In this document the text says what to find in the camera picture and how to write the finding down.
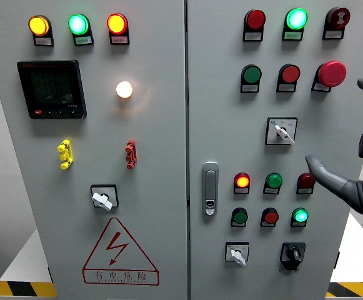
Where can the black door hinge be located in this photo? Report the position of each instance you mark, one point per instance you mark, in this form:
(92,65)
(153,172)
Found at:
(337,260)

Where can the large red stop button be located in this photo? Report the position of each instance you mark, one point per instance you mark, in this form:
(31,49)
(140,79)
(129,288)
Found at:
(332,73)

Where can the red warning triangle sign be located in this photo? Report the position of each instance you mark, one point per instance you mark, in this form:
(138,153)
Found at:
(120,253)

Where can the grey cabinet door with display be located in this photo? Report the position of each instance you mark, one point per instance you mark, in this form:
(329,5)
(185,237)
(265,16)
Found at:
(156,140)

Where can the small red push button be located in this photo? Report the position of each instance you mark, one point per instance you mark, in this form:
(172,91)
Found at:
(270,217)

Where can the red buzzer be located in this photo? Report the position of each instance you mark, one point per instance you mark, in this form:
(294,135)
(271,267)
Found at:
(339,18)

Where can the small label plate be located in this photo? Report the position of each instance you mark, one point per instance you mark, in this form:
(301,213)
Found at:
(271,190)
(253,36)
(334,34)
(268,224)
(119,40)
(43,41)
(305,190)
(286,87)
(293,36)
(238,224)
(84,40)
(298,224)
(242,190)
(250,88)
(321,87)

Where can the green round lamp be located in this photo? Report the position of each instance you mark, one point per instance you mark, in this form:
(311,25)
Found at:
(78,23)
(296,18)

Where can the grey cabinet door with lock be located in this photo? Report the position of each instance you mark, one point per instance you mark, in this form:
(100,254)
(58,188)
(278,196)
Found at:
(225,131)

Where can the small lit green lamp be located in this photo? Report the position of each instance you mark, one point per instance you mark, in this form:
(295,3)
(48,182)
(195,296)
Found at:
(300,215)

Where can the yellow round lamp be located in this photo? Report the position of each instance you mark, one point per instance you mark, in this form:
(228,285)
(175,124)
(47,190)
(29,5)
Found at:
(38,25)

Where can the black and yellow striped tape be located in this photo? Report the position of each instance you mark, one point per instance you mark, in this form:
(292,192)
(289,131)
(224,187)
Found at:
(25,289)
(356,289)

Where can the silver door lock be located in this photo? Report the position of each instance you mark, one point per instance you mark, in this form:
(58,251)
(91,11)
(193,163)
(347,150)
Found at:
(210,187)

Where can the lit red round lamp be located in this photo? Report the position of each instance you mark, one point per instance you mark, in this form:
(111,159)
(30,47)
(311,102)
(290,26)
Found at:
(117,23)

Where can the small lit red lamp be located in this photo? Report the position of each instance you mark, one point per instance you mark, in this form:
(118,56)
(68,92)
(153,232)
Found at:
(242,180)

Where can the white cabinet base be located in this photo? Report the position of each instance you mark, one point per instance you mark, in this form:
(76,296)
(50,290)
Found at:
(25,262)
(359,250)

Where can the black display meter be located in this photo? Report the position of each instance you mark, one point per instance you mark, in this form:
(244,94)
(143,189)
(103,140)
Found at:
(51,89)

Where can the white round lamp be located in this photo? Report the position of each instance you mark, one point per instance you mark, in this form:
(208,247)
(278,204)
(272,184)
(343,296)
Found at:
(124,89)

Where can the small green push button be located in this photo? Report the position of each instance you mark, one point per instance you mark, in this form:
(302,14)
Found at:
(240,216)

